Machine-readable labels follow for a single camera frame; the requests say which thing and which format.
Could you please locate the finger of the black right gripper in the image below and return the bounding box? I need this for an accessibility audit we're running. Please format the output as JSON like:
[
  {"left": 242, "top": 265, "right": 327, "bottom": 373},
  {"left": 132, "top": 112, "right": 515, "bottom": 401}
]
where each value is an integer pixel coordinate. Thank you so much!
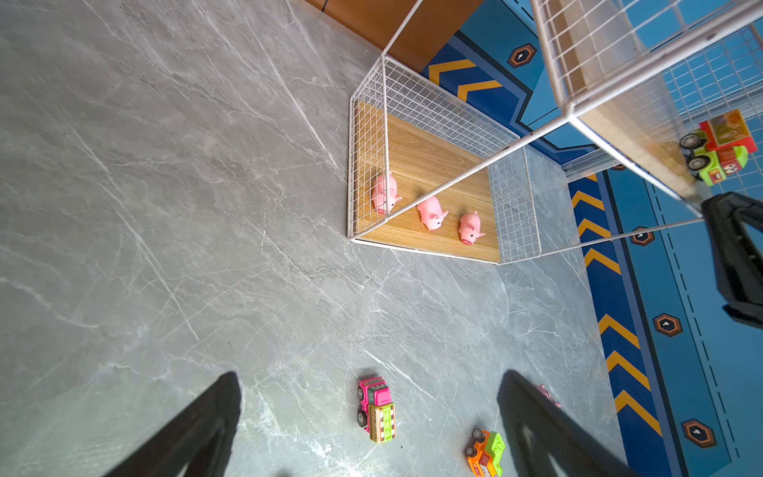
[{"left": 701, "top": 192, "right": 762, "bottom": 329}]

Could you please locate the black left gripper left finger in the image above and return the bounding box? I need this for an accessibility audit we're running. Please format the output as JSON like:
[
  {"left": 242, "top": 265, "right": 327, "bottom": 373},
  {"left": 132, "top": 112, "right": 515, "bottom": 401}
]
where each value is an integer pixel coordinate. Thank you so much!
[{"left": 107, "top": 371, "right": 242, "bottom": 476}]

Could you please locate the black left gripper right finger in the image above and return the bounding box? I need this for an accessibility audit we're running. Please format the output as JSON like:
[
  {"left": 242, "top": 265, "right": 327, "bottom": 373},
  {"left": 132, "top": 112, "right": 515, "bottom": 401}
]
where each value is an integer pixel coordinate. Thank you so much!
[{"left": 497, "top": 370, "right": 638, "bottom": 476}]

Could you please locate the green orange toy truck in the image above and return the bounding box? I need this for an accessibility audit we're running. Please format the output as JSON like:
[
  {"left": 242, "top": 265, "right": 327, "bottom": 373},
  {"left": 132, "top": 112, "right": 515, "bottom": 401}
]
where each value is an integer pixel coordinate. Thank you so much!
[{"left": 465, "top": 429, "right": 506, "bottom": 477}]

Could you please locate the green grey toy truck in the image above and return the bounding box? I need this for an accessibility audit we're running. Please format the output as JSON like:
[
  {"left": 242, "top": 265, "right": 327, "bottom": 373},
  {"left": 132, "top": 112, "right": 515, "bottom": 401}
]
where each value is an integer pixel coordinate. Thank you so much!
[{"left": 679, "top": 109, "right": 758, "bottom": 187}]

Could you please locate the pink toy truck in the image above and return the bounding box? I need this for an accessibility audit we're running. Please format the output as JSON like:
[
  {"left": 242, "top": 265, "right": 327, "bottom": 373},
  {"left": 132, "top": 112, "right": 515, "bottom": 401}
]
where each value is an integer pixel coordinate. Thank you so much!
[{"left": 357, "top": 377, "right": 397, "bottom": 443}]

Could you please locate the pink pig toy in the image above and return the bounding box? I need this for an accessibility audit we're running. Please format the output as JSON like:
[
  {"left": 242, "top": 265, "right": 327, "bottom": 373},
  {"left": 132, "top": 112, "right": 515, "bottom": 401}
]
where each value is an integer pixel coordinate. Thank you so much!
[
  {"left": 416, "top": 196, "right": 449, "bottom": 232},
  {"left": 458, "top": 211, "right": 484, "bottom": 246},
  {"left": 373, "top": 173, "right": 403, "bottom": 215}
]

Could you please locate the white wire wooden shelf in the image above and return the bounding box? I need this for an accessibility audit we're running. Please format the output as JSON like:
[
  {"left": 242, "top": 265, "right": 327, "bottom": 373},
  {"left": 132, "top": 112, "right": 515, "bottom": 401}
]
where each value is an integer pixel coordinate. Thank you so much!
[{"left": 348, "top": 1, "right": 762, "bottom": 264}]

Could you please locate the pink round cake toy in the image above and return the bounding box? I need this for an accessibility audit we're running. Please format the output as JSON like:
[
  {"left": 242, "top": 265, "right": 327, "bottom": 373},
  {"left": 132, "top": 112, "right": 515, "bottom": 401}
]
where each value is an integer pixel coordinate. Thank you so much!
[{"left": 536, "top": 385, "right": 562, "bottom": 407}]

